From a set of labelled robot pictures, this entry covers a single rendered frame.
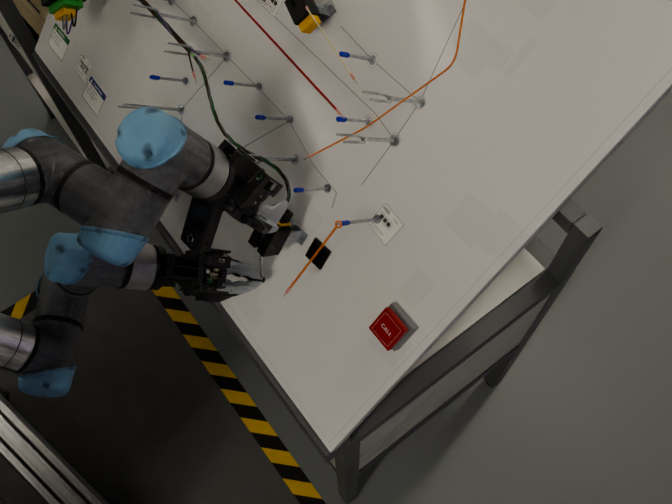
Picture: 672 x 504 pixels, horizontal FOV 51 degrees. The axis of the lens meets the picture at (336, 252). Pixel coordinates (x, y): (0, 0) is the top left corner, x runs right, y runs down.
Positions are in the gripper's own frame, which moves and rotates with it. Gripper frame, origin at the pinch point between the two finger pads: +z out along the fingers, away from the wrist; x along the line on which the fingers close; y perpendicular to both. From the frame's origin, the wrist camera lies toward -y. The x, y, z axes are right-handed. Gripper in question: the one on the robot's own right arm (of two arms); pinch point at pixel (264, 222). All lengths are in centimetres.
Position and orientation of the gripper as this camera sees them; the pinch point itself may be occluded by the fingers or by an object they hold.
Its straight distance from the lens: 115.8
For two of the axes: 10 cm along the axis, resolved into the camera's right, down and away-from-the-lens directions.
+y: 6.6, -7.5, -0.9
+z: 3.7, 2.2, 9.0
